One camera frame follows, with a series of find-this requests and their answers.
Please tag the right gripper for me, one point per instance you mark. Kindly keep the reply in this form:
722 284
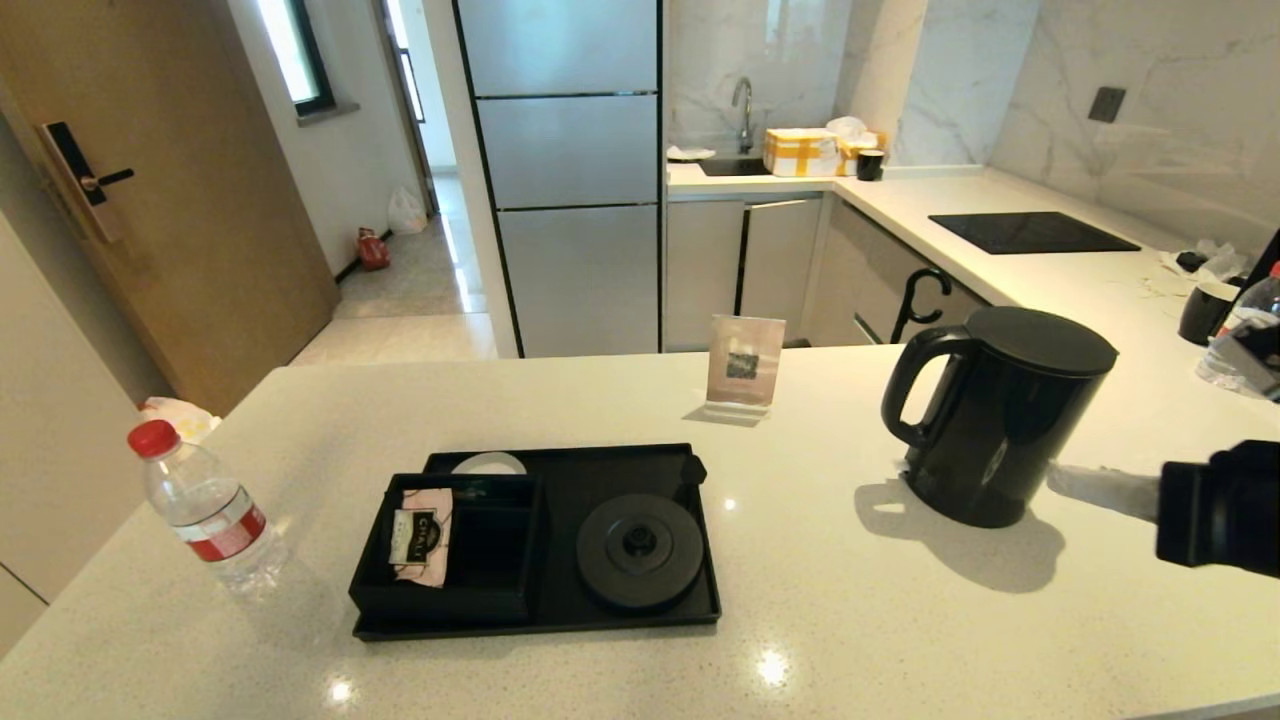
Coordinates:
1220 510

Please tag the black electric kettle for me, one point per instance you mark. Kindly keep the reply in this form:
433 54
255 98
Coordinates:
1000 440

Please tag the clear plastic water bottle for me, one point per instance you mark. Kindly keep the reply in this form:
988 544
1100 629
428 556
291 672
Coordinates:
1215 360
210 510

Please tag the small black cup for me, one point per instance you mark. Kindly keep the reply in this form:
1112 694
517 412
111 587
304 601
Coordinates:
870 165

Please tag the black round kettle base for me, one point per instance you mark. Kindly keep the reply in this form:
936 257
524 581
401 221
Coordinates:
640 560

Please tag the pink tea bag packet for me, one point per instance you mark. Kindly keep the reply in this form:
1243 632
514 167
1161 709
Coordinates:
420 540

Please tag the black mug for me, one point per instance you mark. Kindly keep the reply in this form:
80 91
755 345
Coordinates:
1205 315

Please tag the crumpled clear plastic wrap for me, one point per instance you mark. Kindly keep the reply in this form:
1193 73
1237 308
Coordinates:
1215 262

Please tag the black induction cooktop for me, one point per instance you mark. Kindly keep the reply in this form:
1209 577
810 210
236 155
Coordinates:
1030 232

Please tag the grey drawer cabinet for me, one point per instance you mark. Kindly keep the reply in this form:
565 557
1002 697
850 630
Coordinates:
860 270

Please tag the QR code sign stand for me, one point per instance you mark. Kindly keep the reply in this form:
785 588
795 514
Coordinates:
745 360

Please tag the grey cabinet door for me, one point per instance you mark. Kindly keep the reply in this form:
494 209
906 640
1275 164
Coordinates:
780 270
700 280

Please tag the black power plug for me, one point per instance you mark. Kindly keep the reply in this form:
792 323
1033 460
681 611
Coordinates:
693 470

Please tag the white crumpled tissue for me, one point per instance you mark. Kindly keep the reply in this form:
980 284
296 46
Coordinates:
848 127

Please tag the large yellow taped box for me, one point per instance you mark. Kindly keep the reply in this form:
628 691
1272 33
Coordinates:
800 152

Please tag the kitchen sink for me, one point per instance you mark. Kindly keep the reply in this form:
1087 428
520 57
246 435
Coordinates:
735 166

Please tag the chrome faucet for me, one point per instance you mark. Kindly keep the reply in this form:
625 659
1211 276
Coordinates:
745 110

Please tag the white cloth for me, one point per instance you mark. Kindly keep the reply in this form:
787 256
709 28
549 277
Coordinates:
690 153

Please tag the black serving tray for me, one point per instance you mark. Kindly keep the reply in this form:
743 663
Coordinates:
560 470

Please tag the white round coaster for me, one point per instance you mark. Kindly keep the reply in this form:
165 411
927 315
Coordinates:
488 463

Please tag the black compartment box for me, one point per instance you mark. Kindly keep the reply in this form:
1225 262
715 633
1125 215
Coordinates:
490 550

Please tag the silver refrigerator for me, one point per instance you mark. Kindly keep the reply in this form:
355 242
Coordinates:
570 150

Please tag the red bag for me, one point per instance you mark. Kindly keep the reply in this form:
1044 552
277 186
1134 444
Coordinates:
373 250

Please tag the white yellow plastic bag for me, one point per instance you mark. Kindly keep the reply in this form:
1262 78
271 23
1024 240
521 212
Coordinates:
185 412

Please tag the dark framed window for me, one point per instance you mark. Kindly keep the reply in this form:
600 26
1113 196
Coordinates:
290 50

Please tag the brown wooden door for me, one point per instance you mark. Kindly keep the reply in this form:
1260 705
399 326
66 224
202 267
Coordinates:
200 200

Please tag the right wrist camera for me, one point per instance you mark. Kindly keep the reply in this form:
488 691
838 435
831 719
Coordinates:
1262 365

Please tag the grey wall socket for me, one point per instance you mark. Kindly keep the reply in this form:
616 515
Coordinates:
1106 104

